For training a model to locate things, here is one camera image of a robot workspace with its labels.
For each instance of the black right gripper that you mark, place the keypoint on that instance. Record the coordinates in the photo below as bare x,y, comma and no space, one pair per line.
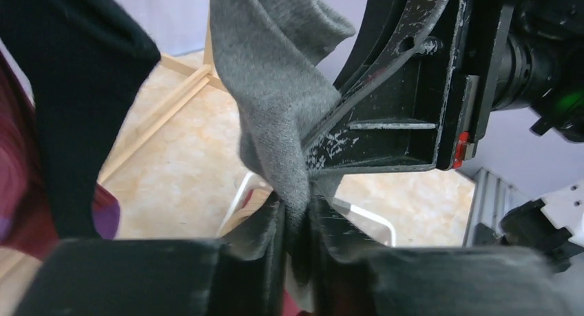
518,54

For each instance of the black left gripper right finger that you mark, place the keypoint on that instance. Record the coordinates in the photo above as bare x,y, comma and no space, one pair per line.
354,275

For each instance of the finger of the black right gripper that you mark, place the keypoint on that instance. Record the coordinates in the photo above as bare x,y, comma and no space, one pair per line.
402,92

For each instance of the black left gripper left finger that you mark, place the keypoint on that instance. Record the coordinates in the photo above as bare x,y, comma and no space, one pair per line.
240,273

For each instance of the grey sock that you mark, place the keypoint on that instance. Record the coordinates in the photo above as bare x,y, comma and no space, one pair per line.
266,54

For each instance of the white plastic basket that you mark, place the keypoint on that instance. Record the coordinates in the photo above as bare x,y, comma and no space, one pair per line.
253,191

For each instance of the maroon purple sock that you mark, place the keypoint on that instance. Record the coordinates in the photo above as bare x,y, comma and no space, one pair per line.
26,221

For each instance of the black sock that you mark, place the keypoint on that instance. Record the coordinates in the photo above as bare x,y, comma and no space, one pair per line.
86,61

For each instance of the aluminium front rail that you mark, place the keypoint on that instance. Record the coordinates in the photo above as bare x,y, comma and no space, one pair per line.
493,198

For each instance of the wooden drying rack frame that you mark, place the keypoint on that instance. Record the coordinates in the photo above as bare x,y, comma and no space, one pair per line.
168,105

